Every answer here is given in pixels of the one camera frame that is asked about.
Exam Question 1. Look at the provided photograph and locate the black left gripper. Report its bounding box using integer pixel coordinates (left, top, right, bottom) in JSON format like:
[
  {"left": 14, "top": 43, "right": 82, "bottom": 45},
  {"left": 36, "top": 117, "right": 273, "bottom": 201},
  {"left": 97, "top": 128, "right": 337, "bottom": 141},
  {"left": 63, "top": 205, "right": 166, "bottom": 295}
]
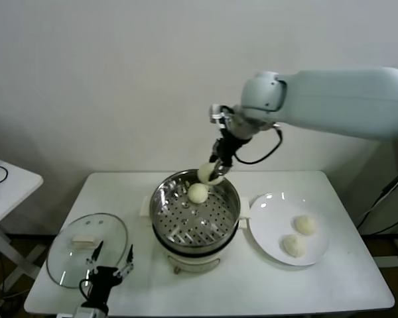
[{"left": 85, "top": 240, "right": 135, "bottom": 305}]

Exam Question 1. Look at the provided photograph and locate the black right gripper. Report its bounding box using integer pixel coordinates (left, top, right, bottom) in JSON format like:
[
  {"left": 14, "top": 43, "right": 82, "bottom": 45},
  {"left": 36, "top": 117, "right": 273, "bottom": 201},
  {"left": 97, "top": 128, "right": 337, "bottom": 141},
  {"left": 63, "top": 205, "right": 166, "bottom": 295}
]
[{"left": 208, "top": 132, "right": 252, "bottom": 182}]

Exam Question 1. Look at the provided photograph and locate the white steamed baozi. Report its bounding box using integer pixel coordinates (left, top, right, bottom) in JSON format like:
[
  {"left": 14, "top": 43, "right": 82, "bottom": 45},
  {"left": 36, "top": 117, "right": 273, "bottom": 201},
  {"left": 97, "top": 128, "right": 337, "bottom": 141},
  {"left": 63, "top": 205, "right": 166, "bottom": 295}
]
[
  {"left": 188, "top": 184, "right": 208, "bottom": 204},
  {"left": 283, "top": 234, "right": 306, "bottom": 258},
  {"left": 197, "top": 162, "right": 226, "bottom": 186},
  {"left": 293, "top": 215, "right": 318, "bottom": 237}
]

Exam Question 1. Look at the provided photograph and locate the stainless steel steamer basket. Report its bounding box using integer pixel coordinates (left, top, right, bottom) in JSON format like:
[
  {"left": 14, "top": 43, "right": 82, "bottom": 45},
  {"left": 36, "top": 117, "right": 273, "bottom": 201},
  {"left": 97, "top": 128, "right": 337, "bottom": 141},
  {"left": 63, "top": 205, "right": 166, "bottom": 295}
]
[{"left": 149, "top": 169, "right": 242, "bottom": 254}]

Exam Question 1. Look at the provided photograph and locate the glass pot lid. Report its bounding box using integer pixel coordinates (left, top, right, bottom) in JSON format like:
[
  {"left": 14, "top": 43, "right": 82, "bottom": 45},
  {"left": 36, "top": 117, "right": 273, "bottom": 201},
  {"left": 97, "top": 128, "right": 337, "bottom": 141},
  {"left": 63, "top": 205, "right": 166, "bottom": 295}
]
[{"left": 46, "top": 213, "right": 129, "bottom": 290}]

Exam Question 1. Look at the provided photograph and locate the white round plate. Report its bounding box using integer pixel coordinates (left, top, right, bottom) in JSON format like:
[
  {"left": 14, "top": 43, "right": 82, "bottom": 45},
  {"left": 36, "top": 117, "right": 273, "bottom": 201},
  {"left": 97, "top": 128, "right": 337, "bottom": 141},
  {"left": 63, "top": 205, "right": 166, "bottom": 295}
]
[{"left": 247, "top": 192, "right": 331, "bottom": 266}]

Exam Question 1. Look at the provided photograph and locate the white side table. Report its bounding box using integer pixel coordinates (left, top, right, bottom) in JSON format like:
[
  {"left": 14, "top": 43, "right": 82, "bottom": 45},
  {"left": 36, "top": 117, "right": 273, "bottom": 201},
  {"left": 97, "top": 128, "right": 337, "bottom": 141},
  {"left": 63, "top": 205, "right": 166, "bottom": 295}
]
[{"left": 0, "top": 155, "right": 44, "bottom": 295}]

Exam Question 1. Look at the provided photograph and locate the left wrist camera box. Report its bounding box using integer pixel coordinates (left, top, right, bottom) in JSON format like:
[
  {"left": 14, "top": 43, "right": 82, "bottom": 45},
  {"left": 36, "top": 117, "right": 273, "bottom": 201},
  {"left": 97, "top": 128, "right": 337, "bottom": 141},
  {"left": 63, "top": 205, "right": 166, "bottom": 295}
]
[{"left": 58, "top": 306, "right": 99, "bottom": 318}]

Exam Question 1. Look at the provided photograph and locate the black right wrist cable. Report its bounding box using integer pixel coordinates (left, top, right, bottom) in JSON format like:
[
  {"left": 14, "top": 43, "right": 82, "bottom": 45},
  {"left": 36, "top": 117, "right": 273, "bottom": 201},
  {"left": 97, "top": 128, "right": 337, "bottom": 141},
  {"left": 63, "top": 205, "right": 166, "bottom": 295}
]
[{"left": 233, "top": 124, "right": 285, "bottom": 165}]

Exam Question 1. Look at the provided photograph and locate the black power cable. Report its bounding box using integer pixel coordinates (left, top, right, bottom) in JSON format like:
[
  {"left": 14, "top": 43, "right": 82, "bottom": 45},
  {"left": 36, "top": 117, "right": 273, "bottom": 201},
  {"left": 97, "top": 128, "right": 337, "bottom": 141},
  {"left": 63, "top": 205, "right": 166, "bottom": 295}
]
[{"left": 356, "top": 170, "right": 398, "bottom": 233}]

